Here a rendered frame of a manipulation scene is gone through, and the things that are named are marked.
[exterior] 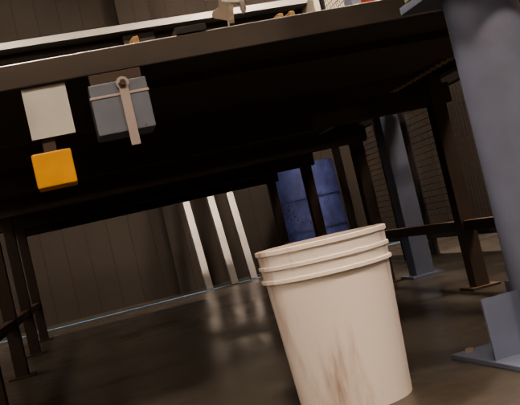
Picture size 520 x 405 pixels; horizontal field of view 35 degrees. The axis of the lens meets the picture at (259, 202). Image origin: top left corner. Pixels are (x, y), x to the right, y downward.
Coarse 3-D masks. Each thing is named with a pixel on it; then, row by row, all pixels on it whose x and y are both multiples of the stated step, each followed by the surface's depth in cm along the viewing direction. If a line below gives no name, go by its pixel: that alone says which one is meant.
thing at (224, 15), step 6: (222, 6) 225; (228, 6) 224; (216, 12) 225; (222, 12) 225; (228, 12) 225; (216, 18) 226; (222, 18) 226; (228, 18) 226; (228, 24) 227; (234, 24) 227
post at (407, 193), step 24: (360, 0) 416; (384, 120) 413; (384, 144) 414; (384, 168) 421; (408, 168) 414; (408, 192) 413; (408, 216) 412; (408, 240) 411; (408, 264) 418; (432, 264) 412
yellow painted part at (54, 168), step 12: (48, 144) 188; (36, 156) 184; (48, 156) 184; (60, 156) 185; (36, 168) 184; (48, 168) 184; (60, 168) 185; (72, 168) 185; (36, 180) 184; (48, 180) 184; (60, 180) 185; (72, 180) 185
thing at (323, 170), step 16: (320, 160) 736; (288, 176) 735; (320, 176) 732; (336, 176) 752; (288, 192) 737; (304, 192) 730; (320, 192) 730; (336, 192) 742; (288, 208) 739; (304, 208) 730; (336, 208) 737; (288, 224) 744; (304, 224) 731; (336, 224) 733
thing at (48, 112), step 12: (60, 84) 189; (24, 96) 187; (36, 96) 187; (48, 96) 188; (60, 96) 189; (36, 108) 187; (48, 108) 188; (60, 108) 188; (36, 120) 187; (48, 120) 188; (60, 120) 188; (72, 120) 189; (36, 132) 187; (48, 132) 187; (60, 132) 188; (72, 132) 188
